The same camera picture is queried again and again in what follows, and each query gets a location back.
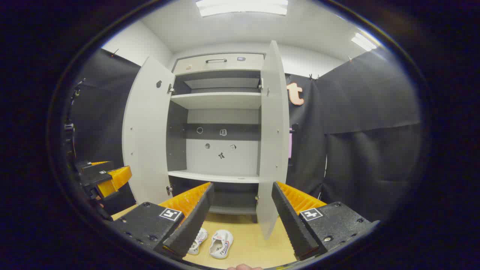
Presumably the ceiling light panel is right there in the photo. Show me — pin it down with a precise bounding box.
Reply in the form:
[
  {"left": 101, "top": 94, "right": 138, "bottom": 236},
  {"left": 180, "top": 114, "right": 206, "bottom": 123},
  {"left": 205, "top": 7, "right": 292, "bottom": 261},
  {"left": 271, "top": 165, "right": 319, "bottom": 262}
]
[
  {"left": 351, "top": 33, "right": 377, "bottom": 52},
  {"left": 196, "top": 0, "right": 288, "bottom": 17}
]

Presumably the white canvas shoe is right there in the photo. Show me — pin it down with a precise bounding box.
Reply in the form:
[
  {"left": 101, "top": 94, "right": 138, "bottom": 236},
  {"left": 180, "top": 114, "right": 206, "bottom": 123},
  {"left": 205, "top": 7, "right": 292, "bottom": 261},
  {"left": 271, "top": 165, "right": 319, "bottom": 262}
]
[
  {"left": 187, "top": 228, "right": 209, "bottom": 255},
  {"left": 209, "top": 229, "right": 234, "bottom": 260}
]

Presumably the grey shoe cabinet door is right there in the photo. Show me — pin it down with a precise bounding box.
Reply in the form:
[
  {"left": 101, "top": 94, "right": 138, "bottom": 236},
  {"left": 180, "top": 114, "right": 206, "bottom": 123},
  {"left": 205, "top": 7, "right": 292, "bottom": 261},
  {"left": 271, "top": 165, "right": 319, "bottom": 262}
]
[
  {"left": 256, "top": 40, "right": 290, "bottom": 240},
  {"left": 122, "top": 56, "right": 176, "bottom": 206}
]

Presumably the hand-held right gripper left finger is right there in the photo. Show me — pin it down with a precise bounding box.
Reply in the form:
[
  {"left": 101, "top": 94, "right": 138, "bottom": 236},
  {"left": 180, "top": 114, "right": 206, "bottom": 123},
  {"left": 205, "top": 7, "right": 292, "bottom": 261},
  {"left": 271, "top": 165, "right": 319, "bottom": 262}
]
[{"left": 107, "top": 182, "right": 215, "bottom": 261}]

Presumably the black backdrop cloth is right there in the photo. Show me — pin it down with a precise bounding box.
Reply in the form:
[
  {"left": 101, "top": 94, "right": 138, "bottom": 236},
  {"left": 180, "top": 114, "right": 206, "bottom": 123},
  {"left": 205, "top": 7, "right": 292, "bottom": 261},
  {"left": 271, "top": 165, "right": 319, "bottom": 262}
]
[{"left": 69, "top": 47, "right": 422, "bottom": 224}]

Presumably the grey shoe cabinet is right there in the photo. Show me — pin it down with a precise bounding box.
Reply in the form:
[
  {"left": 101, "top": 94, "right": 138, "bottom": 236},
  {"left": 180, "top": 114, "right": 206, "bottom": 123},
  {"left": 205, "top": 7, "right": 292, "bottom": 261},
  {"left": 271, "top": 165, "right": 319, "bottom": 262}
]
[{"left": 166, "top": 52, "right": 265, "bottom": 216}]

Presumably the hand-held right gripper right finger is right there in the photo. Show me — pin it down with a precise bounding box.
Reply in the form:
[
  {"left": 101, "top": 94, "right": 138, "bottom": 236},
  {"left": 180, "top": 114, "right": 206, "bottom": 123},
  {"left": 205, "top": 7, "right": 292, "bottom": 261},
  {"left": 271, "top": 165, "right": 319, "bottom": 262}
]
[{"left": 271, "top": 181, "right": 379, "bottom": 261}]

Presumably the grey cabinet drawer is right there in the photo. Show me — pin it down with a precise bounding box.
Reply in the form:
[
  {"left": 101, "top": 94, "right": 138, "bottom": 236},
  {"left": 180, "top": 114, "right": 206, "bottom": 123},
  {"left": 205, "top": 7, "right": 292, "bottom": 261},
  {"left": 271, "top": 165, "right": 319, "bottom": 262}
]
[{"left": 173, "top": 53, "right": 265, "bottom": 75}]

